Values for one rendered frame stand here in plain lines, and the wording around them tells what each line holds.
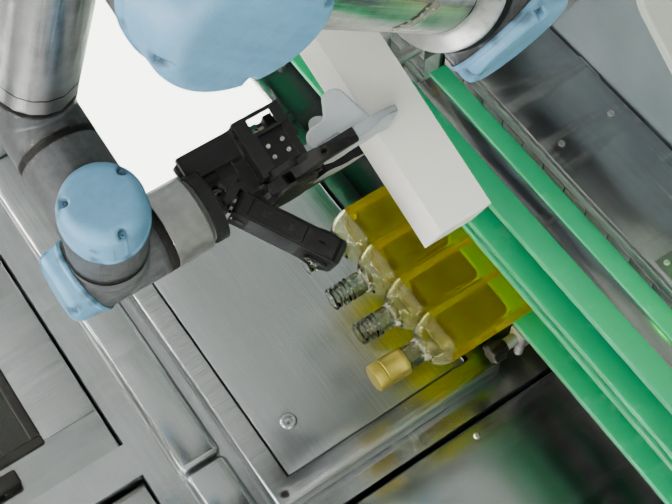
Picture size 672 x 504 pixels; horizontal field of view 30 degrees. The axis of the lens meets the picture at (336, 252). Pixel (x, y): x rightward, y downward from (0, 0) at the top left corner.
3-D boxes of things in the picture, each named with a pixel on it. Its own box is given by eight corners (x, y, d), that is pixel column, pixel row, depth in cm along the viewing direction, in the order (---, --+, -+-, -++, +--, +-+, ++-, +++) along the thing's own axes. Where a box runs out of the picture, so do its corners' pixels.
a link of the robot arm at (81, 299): (74, 313, 109) (79, 338, 117) (182, 251, 113) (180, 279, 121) (28, 240, 111) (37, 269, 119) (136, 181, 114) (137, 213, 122)
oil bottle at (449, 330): (541, 254, 158) (404, 341, 152) (548, 232, 153) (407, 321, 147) (569, 287, 156) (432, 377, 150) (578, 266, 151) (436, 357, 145)
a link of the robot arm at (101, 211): (13, 152, 102) (26, 200, 112) (85, 264, 100) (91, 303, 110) (98, 107, 104) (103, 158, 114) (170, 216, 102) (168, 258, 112)
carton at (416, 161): (358, -1, 124) (307, 26, 122) (491, 203, 121) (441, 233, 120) (345, 24, 130) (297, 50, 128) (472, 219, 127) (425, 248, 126)
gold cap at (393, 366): (415, 378, 148) (385, 397, 146) (398, 363, 150) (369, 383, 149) (408, 356, 146) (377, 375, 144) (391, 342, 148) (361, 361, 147)
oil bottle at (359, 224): (457, 161, 165) (323, 240, 159) (461, 137, 161) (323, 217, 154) (483, 191, 163) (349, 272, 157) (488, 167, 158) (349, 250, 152)
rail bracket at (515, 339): (555, 309, 164) (474, 361, 160) (564, 284, 158) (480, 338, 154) (575, 331, 162) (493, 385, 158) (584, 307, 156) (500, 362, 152)
